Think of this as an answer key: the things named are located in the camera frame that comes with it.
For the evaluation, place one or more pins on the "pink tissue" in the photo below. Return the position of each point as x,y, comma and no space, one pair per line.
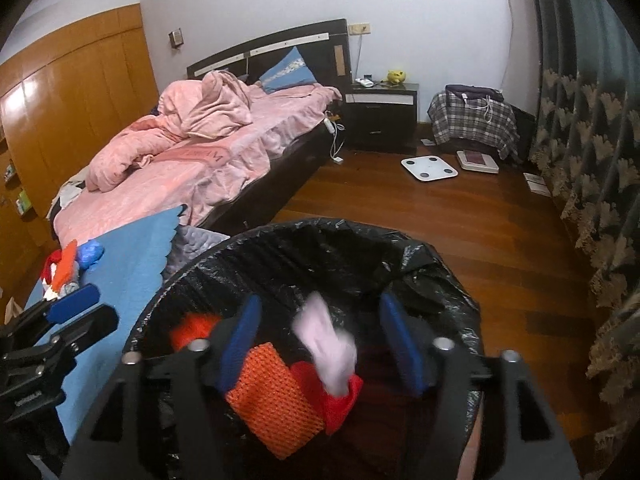
320,335

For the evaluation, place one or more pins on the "dark patterned curtain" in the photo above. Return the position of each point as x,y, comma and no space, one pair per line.
580,110

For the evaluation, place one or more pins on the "wall outlet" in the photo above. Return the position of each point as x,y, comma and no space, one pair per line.
359,29

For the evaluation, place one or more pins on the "trash bin with black bag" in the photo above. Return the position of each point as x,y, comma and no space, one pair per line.
325,260

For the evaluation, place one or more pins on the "orange foam net sleeve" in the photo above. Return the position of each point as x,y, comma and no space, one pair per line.
270,395

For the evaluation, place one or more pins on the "blue mat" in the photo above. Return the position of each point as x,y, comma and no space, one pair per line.
130,270

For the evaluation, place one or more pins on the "dark nightstand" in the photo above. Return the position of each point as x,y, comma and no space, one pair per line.
380,125

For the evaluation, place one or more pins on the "red crumpled wrapper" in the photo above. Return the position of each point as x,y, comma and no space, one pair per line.
50,266

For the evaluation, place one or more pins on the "red foam net piece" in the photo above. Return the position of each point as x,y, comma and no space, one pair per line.
340,407

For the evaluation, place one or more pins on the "yellow plush toy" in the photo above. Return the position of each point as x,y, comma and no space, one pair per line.
395,77

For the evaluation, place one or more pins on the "blue plastic bag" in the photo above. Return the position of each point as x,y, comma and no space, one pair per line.
90,255

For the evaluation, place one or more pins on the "small white device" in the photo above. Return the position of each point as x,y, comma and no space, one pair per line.
364,82

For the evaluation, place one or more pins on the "red-orange net piece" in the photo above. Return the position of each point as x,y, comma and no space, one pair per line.
195,330

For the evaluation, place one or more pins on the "wooden wardrobe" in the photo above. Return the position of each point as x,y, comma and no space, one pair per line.
75,90

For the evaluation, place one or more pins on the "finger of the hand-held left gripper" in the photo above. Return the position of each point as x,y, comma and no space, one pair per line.
92,325
75,302

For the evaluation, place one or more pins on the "pink duvet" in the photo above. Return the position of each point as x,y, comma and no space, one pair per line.
150,140

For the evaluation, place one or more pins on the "wall control panel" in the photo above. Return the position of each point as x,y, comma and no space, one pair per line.
175,37

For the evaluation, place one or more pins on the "dark bag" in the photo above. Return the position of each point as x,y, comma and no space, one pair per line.
470,92

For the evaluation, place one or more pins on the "dark wooden bed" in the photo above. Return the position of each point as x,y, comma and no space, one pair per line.
280,180

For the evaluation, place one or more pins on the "grey quilted cloth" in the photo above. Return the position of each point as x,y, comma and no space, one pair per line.
195,245

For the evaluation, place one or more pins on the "white scale with dark panel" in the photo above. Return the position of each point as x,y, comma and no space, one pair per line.
475,160

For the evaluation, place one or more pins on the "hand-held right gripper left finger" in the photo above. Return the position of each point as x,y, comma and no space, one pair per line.
240,345

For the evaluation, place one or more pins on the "white floor paper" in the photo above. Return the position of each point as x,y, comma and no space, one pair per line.
536,183

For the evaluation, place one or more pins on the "white bathroom scale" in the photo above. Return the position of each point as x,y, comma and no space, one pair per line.
430,167

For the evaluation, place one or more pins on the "pink bed sheet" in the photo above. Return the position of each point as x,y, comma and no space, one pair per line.
240,160

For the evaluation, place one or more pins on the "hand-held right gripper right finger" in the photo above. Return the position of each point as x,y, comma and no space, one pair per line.
402,345

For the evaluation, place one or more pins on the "blue pillow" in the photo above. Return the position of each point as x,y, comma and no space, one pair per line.
290,70

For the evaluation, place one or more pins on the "pile of clothes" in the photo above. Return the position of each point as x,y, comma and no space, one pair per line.
67,195

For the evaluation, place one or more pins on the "plaid cloth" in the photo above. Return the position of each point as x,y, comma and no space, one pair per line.
465,125

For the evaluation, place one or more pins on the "white power strip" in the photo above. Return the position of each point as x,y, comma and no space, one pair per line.
330,126

